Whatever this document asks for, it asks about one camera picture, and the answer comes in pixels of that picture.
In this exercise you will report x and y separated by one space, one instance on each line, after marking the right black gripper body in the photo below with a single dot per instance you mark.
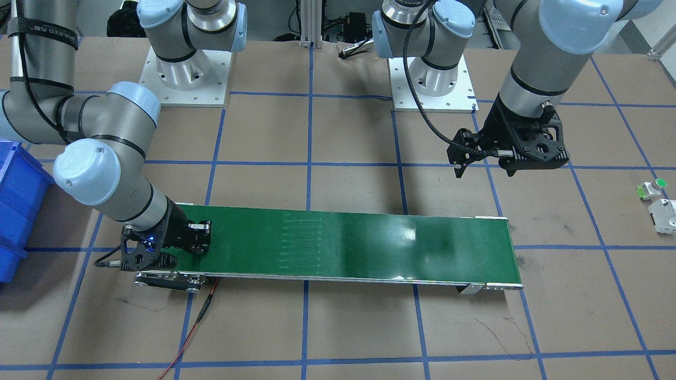
178 231

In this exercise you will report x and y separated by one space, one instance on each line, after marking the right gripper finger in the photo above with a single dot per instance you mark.
197 247
199 231

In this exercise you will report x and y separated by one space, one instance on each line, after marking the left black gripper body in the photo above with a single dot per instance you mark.
486 135

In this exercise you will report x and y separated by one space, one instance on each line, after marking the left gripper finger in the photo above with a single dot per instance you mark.
464 150

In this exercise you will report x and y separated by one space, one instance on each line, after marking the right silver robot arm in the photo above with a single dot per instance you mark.
107 138

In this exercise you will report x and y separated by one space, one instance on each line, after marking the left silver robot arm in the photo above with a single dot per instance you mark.
557 39

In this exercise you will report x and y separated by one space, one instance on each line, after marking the green conveyor belt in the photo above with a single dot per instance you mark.
471 253

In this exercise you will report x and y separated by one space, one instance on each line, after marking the blue plastic bin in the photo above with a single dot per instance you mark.
23 184

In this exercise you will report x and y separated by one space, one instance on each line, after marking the white grey electrical module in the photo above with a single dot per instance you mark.
662 212

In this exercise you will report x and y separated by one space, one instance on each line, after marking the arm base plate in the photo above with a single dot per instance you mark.
448 91
200 81

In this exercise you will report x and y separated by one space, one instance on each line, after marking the green button switch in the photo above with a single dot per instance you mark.
648 191

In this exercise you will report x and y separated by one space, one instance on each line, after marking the aluminium frame post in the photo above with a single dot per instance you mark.
311 28

